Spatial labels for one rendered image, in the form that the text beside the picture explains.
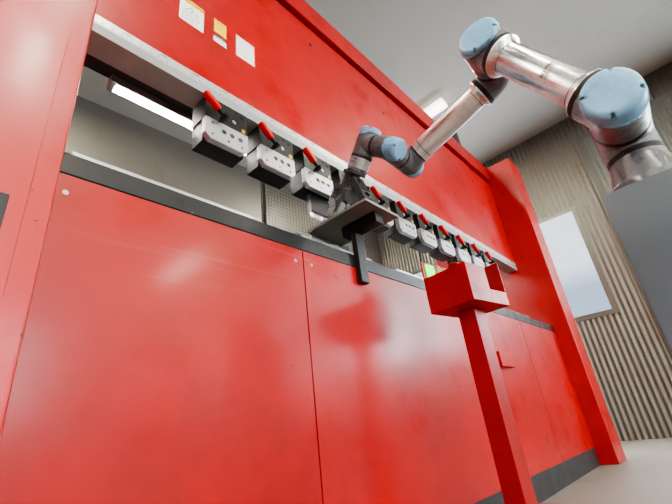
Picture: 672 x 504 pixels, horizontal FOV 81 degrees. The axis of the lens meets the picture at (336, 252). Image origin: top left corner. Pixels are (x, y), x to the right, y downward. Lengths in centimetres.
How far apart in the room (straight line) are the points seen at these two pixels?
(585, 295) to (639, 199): 387
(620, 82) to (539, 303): 237
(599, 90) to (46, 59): 106
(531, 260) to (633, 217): 232
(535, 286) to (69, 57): 303
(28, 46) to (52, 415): 58
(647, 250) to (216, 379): 92
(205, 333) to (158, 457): 23
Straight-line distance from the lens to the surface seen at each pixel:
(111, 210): 86
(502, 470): 128
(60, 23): 94
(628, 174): 112
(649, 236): 104
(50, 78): 85
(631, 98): 105
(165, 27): 146
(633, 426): 483
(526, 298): 330
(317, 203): 150
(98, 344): 77
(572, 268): 499
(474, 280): 125
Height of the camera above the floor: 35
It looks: 25 degrees up
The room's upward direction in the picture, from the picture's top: 7 degrees counter-clockwise
